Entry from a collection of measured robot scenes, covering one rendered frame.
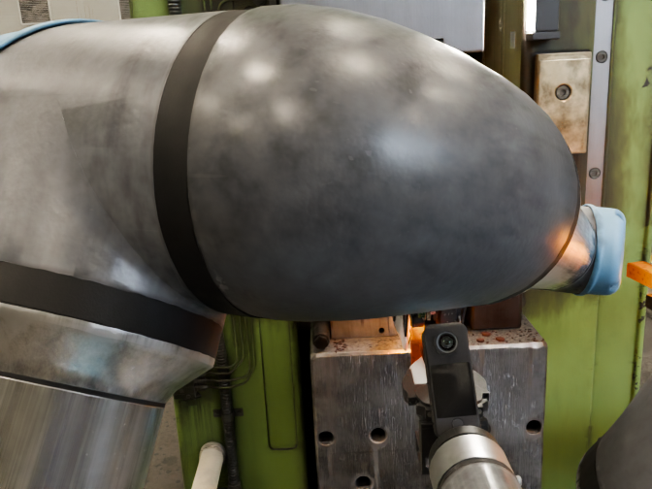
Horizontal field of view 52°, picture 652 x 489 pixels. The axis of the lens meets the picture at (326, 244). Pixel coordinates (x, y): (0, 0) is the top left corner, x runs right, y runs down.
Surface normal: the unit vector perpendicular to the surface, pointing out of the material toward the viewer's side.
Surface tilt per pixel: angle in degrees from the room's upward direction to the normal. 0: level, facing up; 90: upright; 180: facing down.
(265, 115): 68
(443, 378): 59
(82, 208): 77
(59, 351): 106
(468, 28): 90
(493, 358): 90
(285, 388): 90
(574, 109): 90
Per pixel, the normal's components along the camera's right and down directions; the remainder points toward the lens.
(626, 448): -0.91, -0.41
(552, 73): 0.02, 0.27
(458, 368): -0.05, -0.26
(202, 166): -0.45, 0.15
